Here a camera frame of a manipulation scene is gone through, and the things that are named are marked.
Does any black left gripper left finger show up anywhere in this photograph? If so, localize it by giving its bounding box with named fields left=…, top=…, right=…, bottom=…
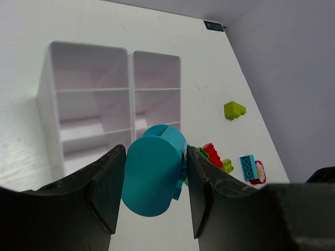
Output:
left=1, top=144, right=126, bottom=250

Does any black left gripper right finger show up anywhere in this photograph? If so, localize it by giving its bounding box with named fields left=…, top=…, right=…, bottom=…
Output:
left=186, top=146, right=334, bottom=250

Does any red flower lego brick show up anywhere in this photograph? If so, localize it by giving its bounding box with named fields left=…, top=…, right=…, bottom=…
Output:
left=249, top=161, right=266, bottom=185

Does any light blue lego brick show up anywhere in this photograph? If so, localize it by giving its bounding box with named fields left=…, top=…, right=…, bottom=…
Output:
left=239, top=155, right=259, bottom=180

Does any teal rounded lego brick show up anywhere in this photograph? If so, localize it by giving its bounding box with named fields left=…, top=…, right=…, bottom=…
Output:
left=121, top=124, right=187, bottom=217

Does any lime green small lego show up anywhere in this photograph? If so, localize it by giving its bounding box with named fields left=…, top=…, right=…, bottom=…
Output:
left=221, top=159, right=234, bottom=174

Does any lime green sloped lego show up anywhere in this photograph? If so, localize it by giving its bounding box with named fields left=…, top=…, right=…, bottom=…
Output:
left=224, top=101, right=247, bottom=121

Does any white left divided container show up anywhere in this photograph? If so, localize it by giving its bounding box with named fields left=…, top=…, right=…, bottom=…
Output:
left=37, top=41, right=132, bottom=180

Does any white divided container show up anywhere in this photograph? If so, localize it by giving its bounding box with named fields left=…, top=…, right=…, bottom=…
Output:
left=37, top=41, right=132, bottom=180
left=132, top=51, right=181, bottom=140

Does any white right divided container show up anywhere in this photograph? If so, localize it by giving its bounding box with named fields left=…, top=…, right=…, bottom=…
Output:
left=132, top=51, right=181, bottom=140

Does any blue table label right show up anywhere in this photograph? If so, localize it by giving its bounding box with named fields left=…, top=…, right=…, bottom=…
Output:
left=204, top=20, right=225, bottom=32

